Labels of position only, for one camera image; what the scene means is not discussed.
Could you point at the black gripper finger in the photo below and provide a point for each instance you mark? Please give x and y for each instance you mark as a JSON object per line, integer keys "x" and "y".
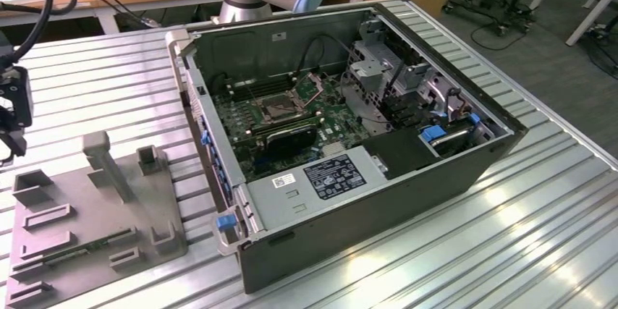
{"x": 12, "y": 106}

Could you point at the black RAM slot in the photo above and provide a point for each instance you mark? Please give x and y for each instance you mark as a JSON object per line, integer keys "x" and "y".
{"x": 260, "y": 81}
{"x": 261, "y": 85}
{"x": 264, "y": 93}
{"x": 263, "y": 89}

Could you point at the CPU socket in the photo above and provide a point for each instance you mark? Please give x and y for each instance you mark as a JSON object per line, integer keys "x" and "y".
{"x": 280, "y": 108}

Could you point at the grey parts rack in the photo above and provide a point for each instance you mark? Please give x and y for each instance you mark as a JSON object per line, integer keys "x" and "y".
{"x": 101, "y": 215}

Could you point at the green RAM stick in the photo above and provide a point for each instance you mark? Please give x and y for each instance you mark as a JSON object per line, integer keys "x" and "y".
{"x": 96, "y": 243}

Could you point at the blue case latch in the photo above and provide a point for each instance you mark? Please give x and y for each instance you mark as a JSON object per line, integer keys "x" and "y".
{"x": 226, "y": 223}

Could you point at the black graphics card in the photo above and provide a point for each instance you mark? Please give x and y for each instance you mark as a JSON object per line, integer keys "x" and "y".
{"x": 289, "y": 139}

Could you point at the grey power supply with label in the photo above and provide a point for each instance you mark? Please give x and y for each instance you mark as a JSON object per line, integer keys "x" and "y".
{"x": 280, "y": 207}

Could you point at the green motherboard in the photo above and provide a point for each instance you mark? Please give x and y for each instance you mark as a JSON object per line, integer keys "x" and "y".
{"x": 332, "y": 102}

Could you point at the small silver heatsink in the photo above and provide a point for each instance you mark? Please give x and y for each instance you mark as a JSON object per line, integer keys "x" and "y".
{"x": 332, "y": 148}

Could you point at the metal drive cage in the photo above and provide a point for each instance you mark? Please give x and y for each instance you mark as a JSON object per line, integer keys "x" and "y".
{"x": 368, "y": 70}

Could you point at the black plastic shroud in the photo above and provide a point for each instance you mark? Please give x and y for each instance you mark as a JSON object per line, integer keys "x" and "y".
{"x": 400, "y": 153}

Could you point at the black open PC case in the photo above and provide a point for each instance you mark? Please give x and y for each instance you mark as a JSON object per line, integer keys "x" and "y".
{"x": 361, "y": 244}

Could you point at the small blue clip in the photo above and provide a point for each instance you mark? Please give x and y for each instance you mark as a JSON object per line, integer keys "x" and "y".
{"x": 471, "y": 119}

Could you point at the white table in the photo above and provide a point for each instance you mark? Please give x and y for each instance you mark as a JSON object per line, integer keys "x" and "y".
{"x": 592, "y": 14}

